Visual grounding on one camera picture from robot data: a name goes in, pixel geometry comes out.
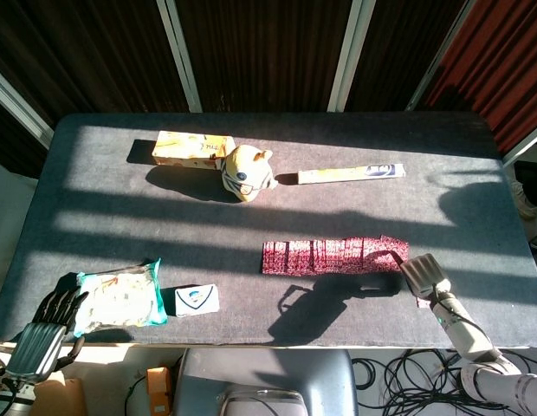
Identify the teal white snack bag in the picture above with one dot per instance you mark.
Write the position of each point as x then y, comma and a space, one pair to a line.
119, 297

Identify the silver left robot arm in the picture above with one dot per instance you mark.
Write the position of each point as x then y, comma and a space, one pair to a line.
13, 396

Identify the white blue soap box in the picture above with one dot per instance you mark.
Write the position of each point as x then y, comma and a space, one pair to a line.
196, 300

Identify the orange patterned cardboard box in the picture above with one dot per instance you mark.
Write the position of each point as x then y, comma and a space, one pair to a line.
190, 149

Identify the red brown curtain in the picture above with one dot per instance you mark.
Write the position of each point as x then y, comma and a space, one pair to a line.
498, 65

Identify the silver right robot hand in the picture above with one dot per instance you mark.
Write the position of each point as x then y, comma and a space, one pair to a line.
424, 275

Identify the dark brown curtain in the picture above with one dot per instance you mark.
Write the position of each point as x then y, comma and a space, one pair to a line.
268, 52

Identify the yellow plush toy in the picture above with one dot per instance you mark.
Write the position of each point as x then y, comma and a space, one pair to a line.
247, 175

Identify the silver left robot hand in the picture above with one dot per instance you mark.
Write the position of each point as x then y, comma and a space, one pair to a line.
39, 342

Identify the small orange box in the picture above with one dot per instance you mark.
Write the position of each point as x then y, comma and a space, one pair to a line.
159, 390

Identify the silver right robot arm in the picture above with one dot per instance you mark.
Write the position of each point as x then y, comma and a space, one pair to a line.
476, 346

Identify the white window frame post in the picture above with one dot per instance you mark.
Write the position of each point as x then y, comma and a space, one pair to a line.
182, 56
351, 56
526, 145
17, 108
439, 56

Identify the grey robot torso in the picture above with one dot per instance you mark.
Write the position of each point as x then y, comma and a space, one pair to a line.
264, 381

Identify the long toothpaste box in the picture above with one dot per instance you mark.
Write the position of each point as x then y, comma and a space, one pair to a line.
351, 172

